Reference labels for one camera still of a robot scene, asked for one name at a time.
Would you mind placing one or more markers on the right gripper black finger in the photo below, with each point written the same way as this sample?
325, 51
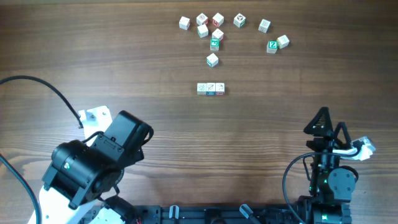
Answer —
342, 126
320, 125

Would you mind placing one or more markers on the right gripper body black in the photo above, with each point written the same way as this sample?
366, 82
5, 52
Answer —
328, 143

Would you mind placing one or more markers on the wooden block red side picture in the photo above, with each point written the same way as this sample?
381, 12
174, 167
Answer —
220, 88

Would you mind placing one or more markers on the wooden block blue side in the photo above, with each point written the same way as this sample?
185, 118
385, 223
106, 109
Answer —
211, 88

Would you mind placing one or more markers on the wooden block bee picture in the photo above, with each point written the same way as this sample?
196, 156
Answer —
184, 23

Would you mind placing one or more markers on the plain wooden block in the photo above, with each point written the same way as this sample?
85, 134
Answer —
201, 88

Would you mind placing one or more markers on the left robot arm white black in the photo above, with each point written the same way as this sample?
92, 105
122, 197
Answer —
80, 171

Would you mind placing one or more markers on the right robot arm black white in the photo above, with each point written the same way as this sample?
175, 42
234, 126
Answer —
331, 185

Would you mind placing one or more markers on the wooden block yellow side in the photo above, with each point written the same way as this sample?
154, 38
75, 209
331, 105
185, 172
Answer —
283, 41

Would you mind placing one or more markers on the wooden block green Z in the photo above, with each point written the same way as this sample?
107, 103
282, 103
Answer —
272, 47

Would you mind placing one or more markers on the wooden block plain pattern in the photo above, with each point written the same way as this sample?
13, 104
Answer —
264, 25

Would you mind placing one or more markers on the wooden block green V side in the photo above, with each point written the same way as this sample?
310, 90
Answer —
212, 60

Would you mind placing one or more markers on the wooden block green side picture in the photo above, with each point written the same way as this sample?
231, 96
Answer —
239, 20

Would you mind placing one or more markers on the wooden block green top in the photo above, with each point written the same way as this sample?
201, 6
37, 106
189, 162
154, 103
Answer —
214, 44

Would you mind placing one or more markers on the wooden block red drawing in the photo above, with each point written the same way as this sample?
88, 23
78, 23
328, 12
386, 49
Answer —
218, 34

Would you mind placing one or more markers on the wooden block red letter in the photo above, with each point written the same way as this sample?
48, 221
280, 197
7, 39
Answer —
217, 19

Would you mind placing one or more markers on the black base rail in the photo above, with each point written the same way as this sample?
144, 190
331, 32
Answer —
268, 214

